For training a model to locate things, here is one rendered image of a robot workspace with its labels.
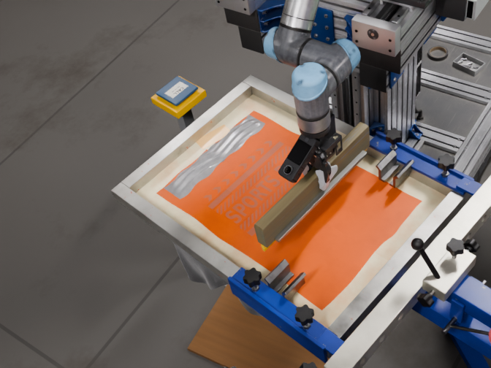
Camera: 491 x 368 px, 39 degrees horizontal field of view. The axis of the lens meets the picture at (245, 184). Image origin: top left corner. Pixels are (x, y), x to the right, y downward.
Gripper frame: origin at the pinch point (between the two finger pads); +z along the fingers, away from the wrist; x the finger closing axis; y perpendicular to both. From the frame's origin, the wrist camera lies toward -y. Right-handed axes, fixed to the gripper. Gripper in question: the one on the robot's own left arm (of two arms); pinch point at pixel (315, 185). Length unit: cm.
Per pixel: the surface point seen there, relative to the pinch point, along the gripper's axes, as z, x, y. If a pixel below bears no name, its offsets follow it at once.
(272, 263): 13.4, 0.5, -18.4
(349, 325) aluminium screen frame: 9.9, -26.7, -21.6
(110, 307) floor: 109, 92, -37
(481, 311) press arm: 5.2, -48.4, -3.4
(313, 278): 13.4, -10.7, -15.5
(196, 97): 14, 62, 14
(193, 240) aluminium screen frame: 9.9, 19.6, -27.0
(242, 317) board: 107, 44, -7
